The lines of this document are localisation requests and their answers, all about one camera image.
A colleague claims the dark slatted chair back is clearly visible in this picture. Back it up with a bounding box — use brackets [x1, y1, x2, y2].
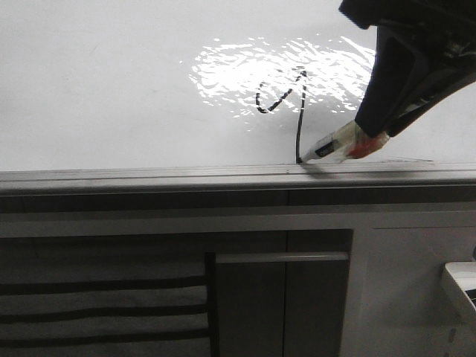
[1, 253, 220, 356]

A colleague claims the grey aluminium whiteboard frame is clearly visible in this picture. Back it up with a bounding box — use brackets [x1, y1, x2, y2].
[1, 161, 475, 196]

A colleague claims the white plastic tray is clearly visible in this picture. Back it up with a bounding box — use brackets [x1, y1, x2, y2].
[441, 262, 475, 330]

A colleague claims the white whiteboard marker pen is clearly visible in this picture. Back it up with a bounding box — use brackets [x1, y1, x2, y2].
[297, 121, 390, 164]

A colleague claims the dark grey cabinet panel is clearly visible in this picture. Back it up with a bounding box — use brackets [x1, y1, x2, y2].
[214, 251, 349, 356]

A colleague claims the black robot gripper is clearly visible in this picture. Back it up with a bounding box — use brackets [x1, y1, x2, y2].
[339, 1, 475, 137]

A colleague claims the white glossy whiteboard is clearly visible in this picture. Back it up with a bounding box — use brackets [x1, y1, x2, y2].
[0, 0, 476, 174]

